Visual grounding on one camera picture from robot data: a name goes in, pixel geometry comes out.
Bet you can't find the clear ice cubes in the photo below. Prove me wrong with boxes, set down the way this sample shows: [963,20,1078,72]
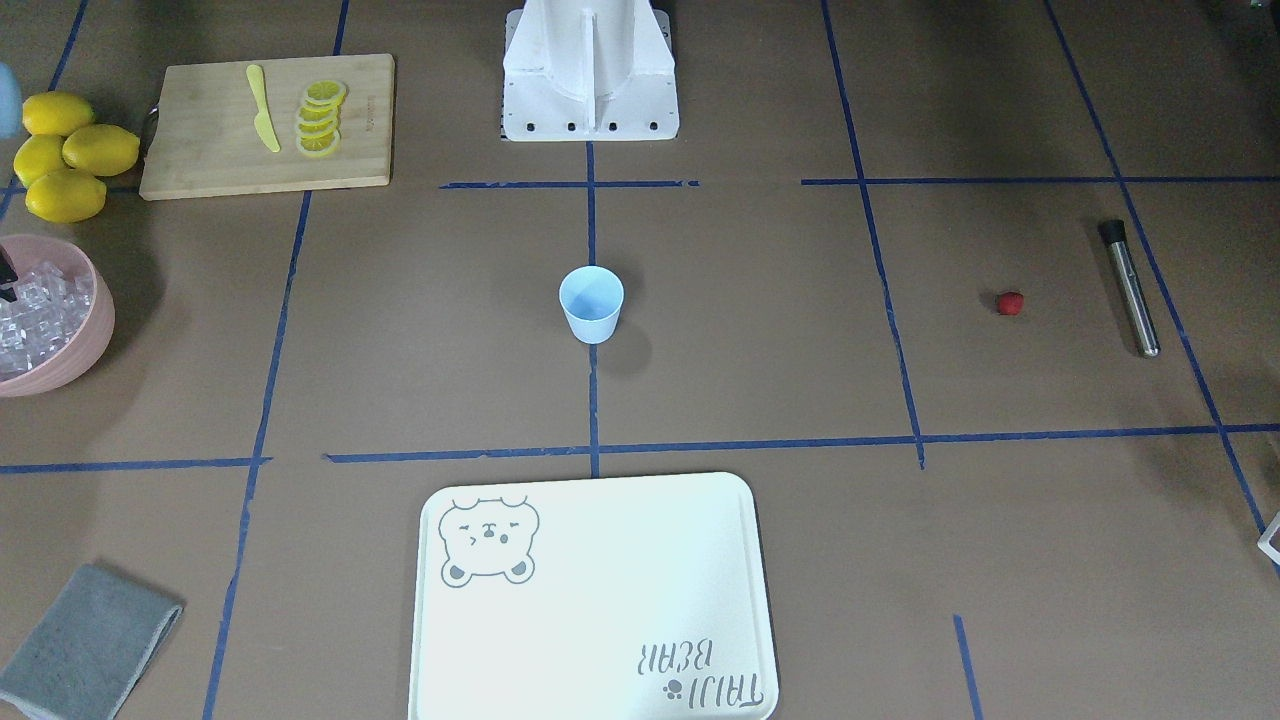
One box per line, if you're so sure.
[1,260,95,380]

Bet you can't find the light blue plastic cup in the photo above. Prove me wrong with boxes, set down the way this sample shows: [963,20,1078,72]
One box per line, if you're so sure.
[558,265,625,345]

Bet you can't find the pink bowl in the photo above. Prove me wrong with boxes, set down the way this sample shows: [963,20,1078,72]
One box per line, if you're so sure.
[1,234,116,398]

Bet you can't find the yellow lemon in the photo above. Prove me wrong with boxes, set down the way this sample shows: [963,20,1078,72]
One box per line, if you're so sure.
[61,124,141,177]
[12,135,69,188]
[20,91,96,137]
[26,169,108,224]

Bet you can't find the bamboo cutting board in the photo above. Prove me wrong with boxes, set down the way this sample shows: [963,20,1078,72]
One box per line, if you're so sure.
[140,53,396,201]

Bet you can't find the yellow plastic knife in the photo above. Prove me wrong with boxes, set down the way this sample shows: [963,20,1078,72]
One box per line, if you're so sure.
[244,64,282,152]

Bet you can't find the lemon slices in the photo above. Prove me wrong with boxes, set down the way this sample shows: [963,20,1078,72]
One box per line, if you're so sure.
[293,79,348,158]

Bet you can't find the grey folded cloth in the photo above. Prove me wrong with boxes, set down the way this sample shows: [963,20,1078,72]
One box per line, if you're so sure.
[1,564,184,719]

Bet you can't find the white bear serving tray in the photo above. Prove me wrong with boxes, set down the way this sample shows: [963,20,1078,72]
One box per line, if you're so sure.
[407,471,780,719]

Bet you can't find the red strawberry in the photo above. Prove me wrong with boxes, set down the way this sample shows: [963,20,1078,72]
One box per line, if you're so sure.
[995,291,1025,316]

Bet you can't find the steel muddler with black tip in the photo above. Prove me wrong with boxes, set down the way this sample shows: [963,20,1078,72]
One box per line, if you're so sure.
[1097,219,1161,357]

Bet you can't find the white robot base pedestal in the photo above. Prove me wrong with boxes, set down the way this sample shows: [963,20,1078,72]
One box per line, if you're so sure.
[500,1,680,142]

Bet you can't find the white wire cup rack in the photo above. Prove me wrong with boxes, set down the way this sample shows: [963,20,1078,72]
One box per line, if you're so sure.
[1256,512,1280,568]

